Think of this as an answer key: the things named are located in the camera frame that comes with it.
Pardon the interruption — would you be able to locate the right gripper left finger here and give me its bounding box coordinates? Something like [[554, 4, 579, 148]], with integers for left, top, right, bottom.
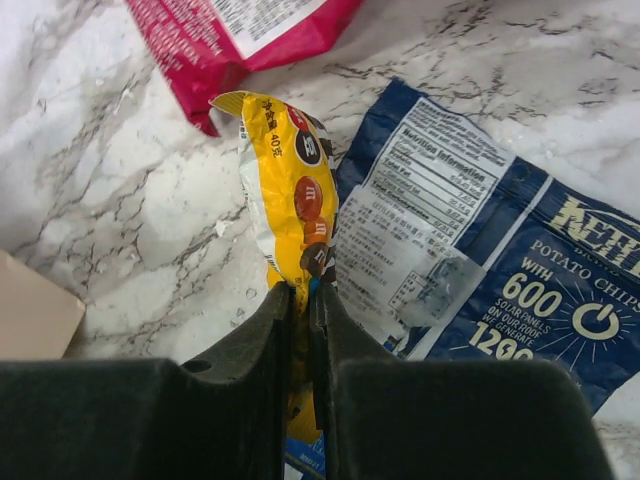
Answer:
[[1, 284, 291, 479]]

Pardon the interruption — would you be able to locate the blue Kettle chips bag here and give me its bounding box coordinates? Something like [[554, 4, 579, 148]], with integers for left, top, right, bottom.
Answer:
[[285, 80, 639, 479]]

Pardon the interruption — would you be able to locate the pink snack bag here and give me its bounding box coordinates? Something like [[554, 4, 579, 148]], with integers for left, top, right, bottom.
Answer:
[[126, 0, 362, 136]]

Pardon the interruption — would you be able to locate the blue checkered paper bag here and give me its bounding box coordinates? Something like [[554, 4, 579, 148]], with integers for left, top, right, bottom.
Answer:
[[0, 251, 86, 361]]

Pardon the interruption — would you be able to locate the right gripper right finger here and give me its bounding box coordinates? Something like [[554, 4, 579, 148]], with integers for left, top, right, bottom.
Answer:
[[310, 284, 613, 479]]

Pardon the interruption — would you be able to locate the yellow M&M candy pack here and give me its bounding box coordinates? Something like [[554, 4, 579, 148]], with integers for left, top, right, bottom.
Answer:
[[211, 91, 339, 443]]

